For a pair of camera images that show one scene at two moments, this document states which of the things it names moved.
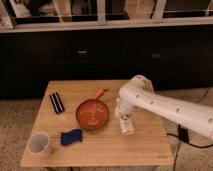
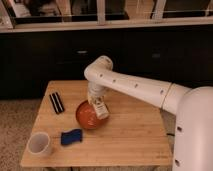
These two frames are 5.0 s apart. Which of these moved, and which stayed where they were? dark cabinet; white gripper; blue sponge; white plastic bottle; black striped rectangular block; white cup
Moved: white plastic bottle; white gripper
Stayed: black striped rectangular block; white cup; dark cabinet; blue sponge
